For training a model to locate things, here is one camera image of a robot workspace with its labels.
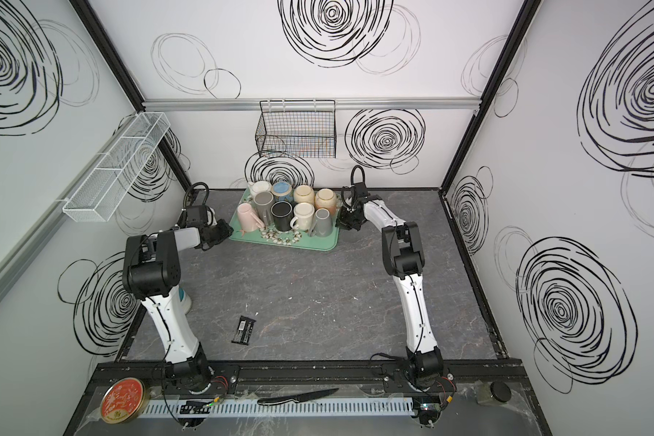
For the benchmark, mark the white mesh shelf basket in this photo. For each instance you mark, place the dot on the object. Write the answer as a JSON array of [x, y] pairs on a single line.
[[132, 166]]

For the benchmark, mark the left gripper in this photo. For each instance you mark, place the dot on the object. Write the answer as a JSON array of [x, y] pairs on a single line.
[[226, 232]]

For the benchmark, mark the white mug at back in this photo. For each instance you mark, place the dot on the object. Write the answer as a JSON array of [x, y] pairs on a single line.
[[259, 187]]

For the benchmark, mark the green floral tray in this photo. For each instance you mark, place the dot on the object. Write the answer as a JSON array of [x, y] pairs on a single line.
[[292, 239]]

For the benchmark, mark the white slotted cable duct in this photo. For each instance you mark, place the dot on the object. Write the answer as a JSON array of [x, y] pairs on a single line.
[[327, 407]]

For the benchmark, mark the dark lidded jar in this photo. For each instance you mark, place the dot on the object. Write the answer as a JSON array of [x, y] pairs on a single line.
[[493, 393]]

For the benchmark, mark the black mug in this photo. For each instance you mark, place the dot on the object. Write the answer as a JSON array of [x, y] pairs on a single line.
[[282, 214]]

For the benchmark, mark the grey brown mug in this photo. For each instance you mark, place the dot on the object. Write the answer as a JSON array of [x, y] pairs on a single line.
[[263, 203]]

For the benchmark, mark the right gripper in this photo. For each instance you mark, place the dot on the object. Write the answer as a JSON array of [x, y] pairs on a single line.
[[341, 221]]

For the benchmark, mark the cream white mug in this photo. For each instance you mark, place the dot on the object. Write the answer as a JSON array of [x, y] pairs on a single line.
[[303, 217]]

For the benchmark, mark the blue mug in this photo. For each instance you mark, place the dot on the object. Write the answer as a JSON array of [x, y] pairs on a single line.
[[282, 192]]

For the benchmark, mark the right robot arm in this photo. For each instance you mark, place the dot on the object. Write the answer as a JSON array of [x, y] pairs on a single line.
[[403, 260]]

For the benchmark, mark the red round tin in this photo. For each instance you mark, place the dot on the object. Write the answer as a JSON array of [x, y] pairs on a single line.
[[123, 401]]

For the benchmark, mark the speckled cream mug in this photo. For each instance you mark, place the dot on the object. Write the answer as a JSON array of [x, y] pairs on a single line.
[[304, 194]]

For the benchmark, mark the pink mug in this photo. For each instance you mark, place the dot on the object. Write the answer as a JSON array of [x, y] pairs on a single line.
[[248, 218]]

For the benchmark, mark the black knife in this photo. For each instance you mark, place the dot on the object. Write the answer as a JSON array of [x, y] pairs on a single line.
[[297, 398]]

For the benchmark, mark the black wire basket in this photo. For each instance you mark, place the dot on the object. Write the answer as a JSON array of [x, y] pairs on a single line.
[[303, 128]]

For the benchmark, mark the orange cream mug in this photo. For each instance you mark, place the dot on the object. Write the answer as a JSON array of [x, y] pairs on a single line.
[[326, 199]]

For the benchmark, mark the teal white cup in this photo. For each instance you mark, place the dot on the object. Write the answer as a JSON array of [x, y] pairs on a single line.
[[186, 302]]

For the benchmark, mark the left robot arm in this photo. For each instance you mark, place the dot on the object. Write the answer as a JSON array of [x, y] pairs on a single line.
[[152, 274]]

